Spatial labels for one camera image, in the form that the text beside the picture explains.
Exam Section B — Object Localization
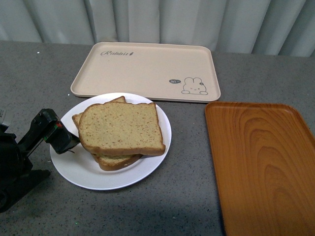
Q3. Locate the brown wooden tray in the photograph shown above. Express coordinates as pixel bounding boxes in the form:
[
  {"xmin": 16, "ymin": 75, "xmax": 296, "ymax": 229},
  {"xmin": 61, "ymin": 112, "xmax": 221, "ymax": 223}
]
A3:
[{"xmin": 205, "ymin": 102, "xmax": 315, "ymax": 236}]

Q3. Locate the pink rabbit tray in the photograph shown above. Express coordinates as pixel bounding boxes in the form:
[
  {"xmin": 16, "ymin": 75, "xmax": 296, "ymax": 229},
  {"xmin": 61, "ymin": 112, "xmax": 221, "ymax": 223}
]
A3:
[{"xmin": 70, "ymin": 42, "xmax": 221, "ymax": 103}]

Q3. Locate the white round plate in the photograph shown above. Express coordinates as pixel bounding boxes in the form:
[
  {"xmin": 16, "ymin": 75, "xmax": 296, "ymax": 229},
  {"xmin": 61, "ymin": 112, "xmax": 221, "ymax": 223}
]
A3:
[{"xmin": 50, "ymin": 92, "xmax": 166, "ymax": 190}]

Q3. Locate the bread slice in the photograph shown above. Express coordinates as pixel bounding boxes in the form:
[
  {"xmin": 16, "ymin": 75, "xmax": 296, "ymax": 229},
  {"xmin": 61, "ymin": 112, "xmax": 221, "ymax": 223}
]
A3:
[
  {"xmin": 72, "ymin": 96, "xmax": 142, "ymax": 171},
  {"xmin": 78, "ymin": 102, "xmax": 165, "ymax": 156}
]

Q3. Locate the grey curtain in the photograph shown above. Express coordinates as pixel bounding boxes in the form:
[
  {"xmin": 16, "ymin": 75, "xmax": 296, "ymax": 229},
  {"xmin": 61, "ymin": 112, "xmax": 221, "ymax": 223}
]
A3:
[{"xmin": 0, "ymin": 0, "xmax": 315, "ymax": 57}]

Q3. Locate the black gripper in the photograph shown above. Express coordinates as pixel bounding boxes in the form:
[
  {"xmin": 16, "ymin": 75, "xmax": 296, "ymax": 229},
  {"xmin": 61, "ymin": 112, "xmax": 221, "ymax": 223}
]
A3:
[{"xmin": 0, "ymin": 109, "xmax": 80, "ymax": 213}]

